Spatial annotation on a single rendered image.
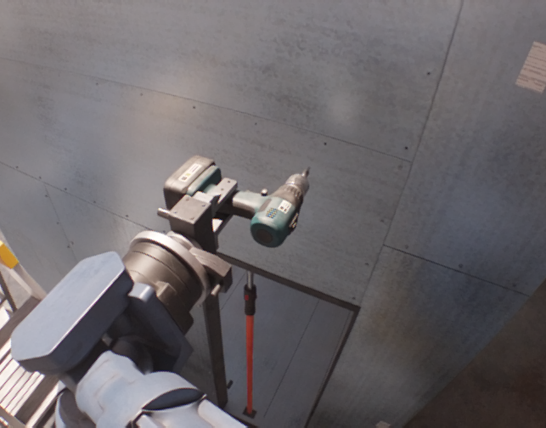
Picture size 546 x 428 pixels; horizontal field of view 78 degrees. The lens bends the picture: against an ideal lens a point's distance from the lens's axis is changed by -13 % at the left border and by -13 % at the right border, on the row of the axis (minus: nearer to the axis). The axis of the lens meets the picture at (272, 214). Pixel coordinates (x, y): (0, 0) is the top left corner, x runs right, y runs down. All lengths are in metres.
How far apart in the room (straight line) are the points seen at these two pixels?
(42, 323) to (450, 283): 0.90
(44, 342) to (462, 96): 0.74
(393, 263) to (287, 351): 2.11
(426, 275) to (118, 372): 0.80
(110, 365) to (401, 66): 0.66
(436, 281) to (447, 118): 0.45
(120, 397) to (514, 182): 0.76
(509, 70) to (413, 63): 0.17
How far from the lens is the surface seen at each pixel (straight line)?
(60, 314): 0.48
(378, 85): 0.77
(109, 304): 0.47
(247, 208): 0.66
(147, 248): 0.54
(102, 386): 0.43
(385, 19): 0.73
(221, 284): 0.56
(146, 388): 0.38
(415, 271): 1.03
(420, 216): 0.91
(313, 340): 3.12
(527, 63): 0.75
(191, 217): 0.57
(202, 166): 0.71
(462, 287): 1.05
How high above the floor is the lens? 3.08
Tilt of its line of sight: 43 degrees down
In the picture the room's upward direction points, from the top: 5 degrees clockwise
